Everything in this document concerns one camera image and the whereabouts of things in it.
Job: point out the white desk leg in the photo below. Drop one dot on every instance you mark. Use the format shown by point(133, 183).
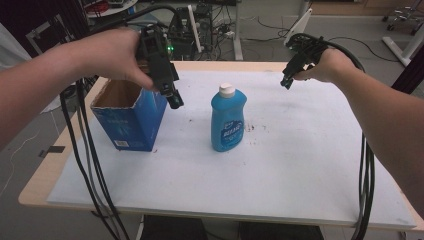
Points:
point(237, 33)

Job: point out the white table mat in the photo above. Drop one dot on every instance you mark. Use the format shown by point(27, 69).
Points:
point(266, 173)

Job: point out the person's left hand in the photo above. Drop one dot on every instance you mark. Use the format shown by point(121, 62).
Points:
point(110, 56)

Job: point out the blue cardboard box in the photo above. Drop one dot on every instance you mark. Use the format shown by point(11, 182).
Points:
point(133, 116)

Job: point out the white power strip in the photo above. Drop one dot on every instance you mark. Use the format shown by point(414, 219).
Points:
point(228, 33)

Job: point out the office chair base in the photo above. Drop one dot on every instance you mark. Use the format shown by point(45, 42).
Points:
point(403, 16)

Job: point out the wooden table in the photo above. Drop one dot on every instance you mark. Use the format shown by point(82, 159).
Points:
point(43, 180)

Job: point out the white slanted board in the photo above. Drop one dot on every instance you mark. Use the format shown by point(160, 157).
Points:
point(298, 28)

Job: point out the black computer tower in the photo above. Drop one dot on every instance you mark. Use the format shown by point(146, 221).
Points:
point(186, 36)

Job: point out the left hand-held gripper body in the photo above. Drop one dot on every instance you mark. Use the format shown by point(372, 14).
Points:
point(157, 58)

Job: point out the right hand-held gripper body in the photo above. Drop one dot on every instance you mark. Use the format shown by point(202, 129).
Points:
point(305, 53)

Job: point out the black tape strip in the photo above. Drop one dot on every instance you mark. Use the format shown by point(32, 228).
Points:
point(52, 150)

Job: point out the person's right hand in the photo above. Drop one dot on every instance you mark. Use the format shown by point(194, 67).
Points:
point(328, 66)

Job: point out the white desk foot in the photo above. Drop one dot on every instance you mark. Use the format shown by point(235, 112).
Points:
point(405, 46)

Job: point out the blue bottle with white cap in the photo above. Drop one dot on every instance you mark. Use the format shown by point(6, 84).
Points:
point(228, 123)

